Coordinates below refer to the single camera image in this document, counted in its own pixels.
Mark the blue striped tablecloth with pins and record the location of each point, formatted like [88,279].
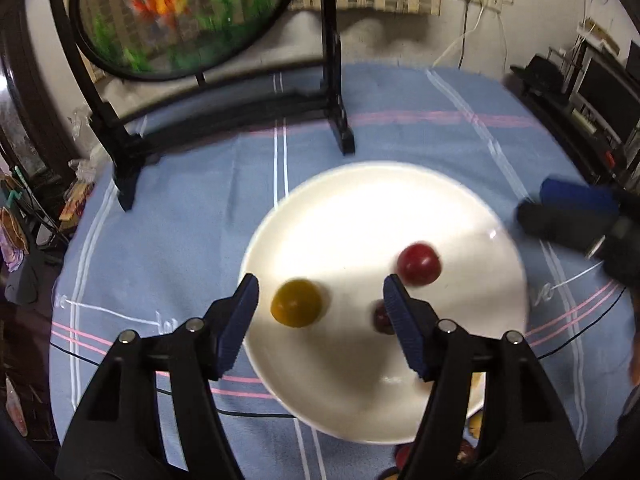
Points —
[200,210]

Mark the yellow fruit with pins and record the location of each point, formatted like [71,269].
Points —
[296,303]

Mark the black bag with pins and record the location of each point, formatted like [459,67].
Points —
[542,72]

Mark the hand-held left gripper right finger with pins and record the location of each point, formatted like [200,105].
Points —
[402,320]

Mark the black media stand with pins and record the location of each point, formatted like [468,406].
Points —
[575,135]

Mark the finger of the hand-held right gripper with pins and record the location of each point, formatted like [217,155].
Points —
[580,197]
[555,225]

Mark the white round plate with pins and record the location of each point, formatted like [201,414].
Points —
[375,210]

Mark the black monitor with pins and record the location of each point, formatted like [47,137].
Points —
[605,95]

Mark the dark purple fruit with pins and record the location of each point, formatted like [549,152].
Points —
[381,317]

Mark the white power strip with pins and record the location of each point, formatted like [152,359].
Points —
[595,32]

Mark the dark red fruit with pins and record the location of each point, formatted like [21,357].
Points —
[402,456]

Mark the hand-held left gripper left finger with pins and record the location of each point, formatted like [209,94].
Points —
[239,320]

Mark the colourful cardboard box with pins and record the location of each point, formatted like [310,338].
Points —
[75,201]

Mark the round goldfish screen with stand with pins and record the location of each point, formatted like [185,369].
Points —
[165,0]

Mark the orange fruit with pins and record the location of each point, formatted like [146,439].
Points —
[475,422]

